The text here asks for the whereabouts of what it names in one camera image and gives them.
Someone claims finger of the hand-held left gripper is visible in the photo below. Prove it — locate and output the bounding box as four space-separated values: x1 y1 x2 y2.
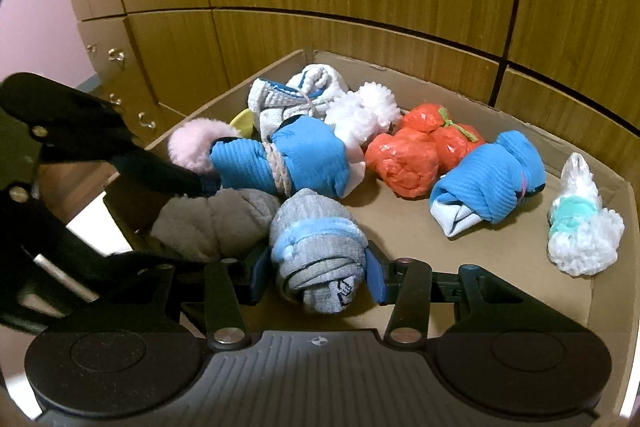
112 146 222 198

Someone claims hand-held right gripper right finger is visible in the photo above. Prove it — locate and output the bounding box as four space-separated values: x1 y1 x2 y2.
364 241 598 349

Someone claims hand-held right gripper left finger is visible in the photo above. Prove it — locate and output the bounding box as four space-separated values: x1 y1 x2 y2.
37 248 274 350

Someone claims pink fluffy sock bundle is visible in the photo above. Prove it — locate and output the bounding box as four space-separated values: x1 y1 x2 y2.
167 118 227 172

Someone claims grey sock bundle blue band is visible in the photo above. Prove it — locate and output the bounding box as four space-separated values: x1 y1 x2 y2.
270 189 369 315

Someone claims grey fluffy sock bundle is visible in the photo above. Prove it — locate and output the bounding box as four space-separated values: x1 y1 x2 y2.
150 188 281 263

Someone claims shallow cardboard box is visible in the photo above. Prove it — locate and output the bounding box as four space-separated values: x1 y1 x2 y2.
102 49 640 427

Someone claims yellow soft item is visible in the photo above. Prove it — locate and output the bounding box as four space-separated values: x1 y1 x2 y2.
230 109 261 138

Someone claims blue sock bundle beige band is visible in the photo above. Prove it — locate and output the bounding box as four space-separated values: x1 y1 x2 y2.
210 116 352 198

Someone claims orange plastic bag bundle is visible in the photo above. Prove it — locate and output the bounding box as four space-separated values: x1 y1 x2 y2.
364 104 488 199

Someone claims white and blue sock bundle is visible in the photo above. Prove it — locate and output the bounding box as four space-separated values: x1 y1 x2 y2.
247 64 351 142

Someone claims blue sock bundle pink band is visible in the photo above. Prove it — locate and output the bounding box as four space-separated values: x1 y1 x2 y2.
429 130 547 238

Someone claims white fluffy sock bundle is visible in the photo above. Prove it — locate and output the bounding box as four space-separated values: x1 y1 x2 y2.
325 82 403 148

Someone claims white fluffy bundle teal band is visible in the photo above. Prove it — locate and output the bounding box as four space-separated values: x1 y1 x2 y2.
547 153 626 277

